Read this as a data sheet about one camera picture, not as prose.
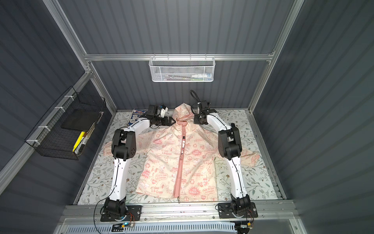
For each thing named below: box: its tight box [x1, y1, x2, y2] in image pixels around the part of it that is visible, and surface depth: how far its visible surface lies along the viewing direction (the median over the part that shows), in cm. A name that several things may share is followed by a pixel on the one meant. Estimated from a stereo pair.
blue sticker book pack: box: [128, 109, 147, 125], surface depth 117 cm
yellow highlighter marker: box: [72, 131, 87, 153], surface depth 74 cm
